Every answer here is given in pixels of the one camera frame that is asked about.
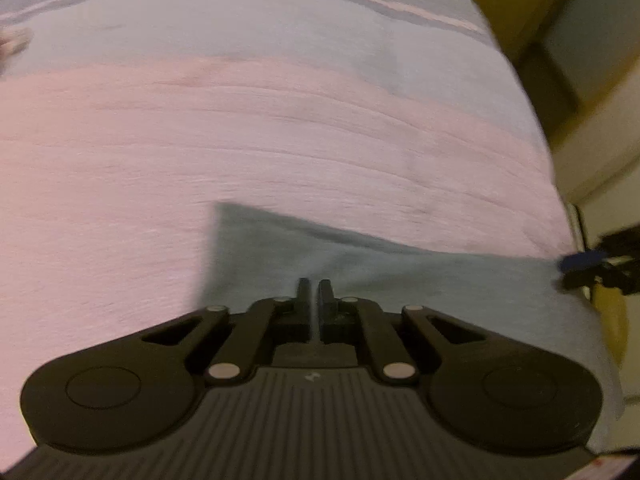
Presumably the grey-green knitted cloth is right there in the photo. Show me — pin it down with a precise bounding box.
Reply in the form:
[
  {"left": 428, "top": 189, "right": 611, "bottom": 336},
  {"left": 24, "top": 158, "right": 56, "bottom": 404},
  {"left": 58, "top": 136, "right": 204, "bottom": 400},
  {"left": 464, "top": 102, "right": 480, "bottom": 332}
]
[{"left": 198, "top": 203, "right": 624, "bottom": 452}]

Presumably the pink and grey bedspread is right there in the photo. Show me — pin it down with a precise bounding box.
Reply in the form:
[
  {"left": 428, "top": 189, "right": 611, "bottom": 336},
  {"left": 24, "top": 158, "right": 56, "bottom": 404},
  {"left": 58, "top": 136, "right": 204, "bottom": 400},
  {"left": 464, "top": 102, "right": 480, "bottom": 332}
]
[{"left": 1, "top": 0, "right": 570, "bottom": 466}]

